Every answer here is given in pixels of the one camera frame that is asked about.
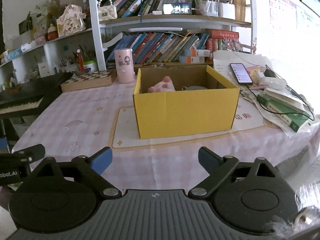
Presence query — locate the digital photo frame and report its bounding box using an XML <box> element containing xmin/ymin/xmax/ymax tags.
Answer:
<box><xmin>163</xmin><ymin>2</ymin><xmax>191</xmax><ymax>15</ymax></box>

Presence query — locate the pink checked tablecloth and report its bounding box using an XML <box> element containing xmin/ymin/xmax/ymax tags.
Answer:
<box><xmin>13</xmin><ymin>75</ymin><xmax>319</xmax><ymax>191</ymax></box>

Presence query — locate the green book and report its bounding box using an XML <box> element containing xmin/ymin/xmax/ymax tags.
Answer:
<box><xmin>256</xmin><ymin>94</ymin><xmax>311</xmax><ymax>133</ymax></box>

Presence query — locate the black cable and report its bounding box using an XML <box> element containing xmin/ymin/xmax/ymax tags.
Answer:
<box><xmin>246</xmin><ymin>65</ymin><xmax>316</xmax><ymax>122</ymax></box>

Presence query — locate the black smartphone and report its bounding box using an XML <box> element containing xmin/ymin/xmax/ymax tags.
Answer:
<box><xmin>229</xmin><ymin>63</ymin><xmax>253</xmax><ymax>85</ymax></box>

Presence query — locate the cream quilted handbag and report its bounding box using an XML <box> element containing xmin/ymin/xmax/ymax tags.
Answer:
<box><xmin>98</xmin><ymin>0</ymin><xmax>118</xmax><ymax>21</ymax></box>

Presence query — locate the white orange-edged mat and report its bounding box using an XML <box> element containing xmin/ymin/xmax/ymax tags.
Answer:
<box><xmin>109</xmin><ymin>103</ymin><xmax>266</xmax><ymax>149</ymax></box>

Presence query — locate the black Yamaha keyboard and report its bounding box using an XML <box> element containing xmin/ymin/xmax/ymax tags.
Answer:
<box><xmin>0</xmin><ymin>71</ymin><xmax>73</xmax><ymax>151</ymax></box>

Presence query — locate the yellow cardboard box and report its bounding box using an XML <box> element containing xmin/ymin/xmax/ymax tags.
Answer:
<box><xmin>133</xmin><ymin>65</ymin><xmax>240</xmax><ymax>139</ymax></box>

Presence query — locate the floral paper house ornament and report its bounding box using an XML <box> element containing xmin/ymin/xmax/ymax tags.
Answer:
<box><xmin>56</xmin><ymin>4</ymin><xmax>86</xmax><ymax>37</ymax></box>

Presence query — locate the red figurine bottle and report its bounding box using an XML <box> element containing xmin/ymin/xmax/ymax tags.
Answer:
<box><xmin>76</xmin><ymin>49</ymin><xmax>84</xmax><ymax>73</ymax></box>

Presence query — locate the wooden chess board box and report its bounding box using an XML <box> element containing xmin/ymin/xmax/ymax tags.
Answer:
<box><xmin>61</xmin><ymin>69</ymin><xmax>117</xmax><ymax>93</ymax></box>

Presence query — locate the white bookshelf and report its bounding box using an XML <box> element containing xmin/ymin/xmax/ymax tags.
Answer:
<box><xmin>1</xmin><ymin>0</ymin><xmax>252</xmax><ymax>83</ymax></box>

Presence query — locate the pink cylindrical cup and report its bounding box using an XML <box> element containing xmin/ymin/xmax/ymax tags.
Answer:
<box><xmin>114</xmin><ymin>49</ymin><xmax>135</xmax><ymax>83</ymax></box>

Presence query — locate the white green-lid jar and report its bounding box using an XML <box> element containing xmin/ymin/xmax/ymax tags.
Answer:
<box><xmin>84</xmin><ymin>60</ymin><xmax>98</xmax><ymax>73</ymax></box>

